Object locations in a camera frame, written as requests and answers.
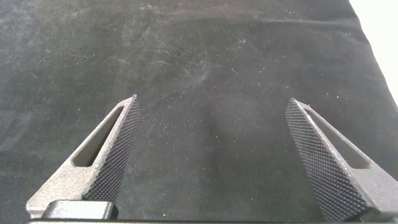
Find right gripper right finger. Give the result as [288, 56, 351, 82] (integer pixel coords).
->
[285, 97, 398, 223]

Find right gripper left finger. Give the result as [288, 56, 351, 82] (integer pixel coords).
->
[25, 94, 141, 220]

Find white cabinet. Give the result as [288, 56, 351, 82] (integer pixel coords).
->
[348, 0, 398, 108]

